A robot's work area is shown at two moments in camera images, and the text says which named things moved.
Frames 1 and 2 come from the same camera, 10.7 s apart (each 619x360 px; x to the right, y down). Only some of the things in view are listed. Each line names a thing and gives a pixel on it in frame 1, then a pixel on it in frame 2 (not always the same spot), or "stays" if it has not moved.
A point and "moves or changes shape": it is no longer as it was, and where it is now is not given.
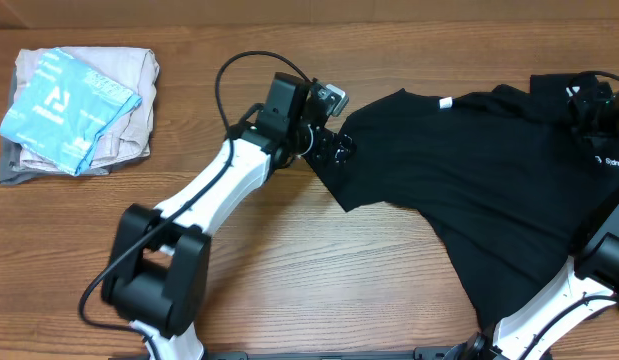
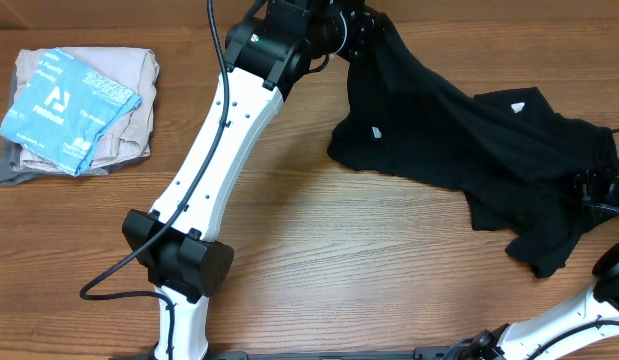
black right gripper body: (592, 114) → (602, 193)
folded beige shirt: (129, 137) stays
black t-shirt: (507, 177) moves or changes shape
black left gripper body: (318, 143) → (352, 42)
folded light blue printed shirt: (64, 108) stays
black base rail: (434, 353) stays
